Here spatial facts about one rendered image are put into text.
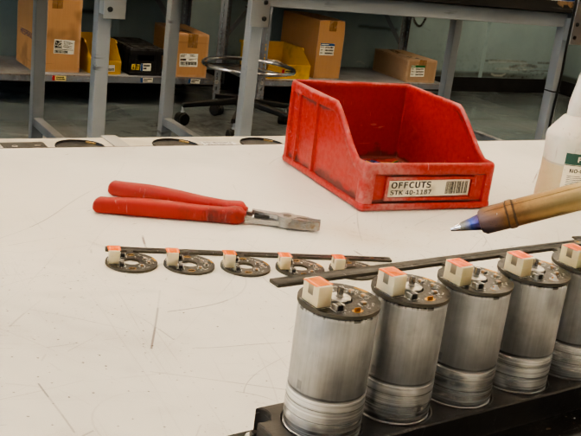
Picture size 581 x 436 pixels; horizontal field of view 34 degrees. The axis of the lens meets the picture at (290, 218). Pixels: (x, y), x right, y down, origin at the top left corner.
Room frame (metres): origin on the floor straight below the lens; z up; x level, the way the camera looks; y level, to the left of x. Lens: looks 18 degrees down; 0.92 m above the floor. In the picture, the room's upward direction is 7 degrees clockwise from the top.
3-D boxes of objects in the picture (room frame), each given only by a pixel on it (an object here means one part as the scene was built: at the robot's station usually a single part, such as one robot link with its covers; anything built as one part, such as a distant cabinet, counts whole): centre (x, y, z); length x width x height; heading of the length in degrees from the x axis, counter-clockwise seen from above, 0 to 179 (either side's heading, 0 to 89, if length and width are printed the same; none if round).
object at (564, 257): (0.32, -0.10, 0.82); 0.01 x 0.01 x 0.01; 35
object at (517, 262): (0.30, -0.08, 0.82); 0.01 x 0.01 x 0.01; 35
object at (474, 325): (0.29, -0.06, 0.79); 0.02 x 0.02 x 0.05
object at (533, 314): (0.31, -0.09, 0.79); 0.02 x 0.02 x 0.05
